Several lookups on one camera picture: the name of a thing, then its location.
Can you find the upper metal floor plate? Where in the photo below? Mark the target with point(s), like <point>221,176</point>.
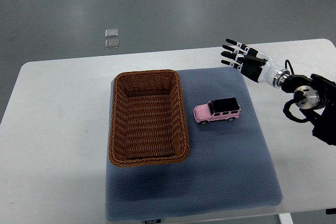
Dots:
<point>111,32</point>

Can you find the blue grey cushion mat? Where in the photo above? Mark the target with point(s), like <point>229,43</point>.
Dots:
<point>229,165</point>

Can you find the white table leg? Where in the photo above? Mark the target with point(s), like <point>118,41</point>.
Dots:
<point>285,218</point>

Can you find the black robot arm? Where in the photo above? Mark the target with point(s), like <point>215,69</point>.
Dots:
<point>313,101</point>

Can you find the pink toy car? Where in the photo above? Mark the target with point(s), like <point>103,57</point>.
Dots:
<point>226,109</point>

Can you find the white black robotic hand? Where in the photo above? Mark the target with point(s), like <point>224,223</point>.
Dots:
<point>252,63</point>

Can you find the brown wicker basket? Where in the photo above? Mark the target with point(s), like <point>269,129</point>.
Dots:
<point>148,121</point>

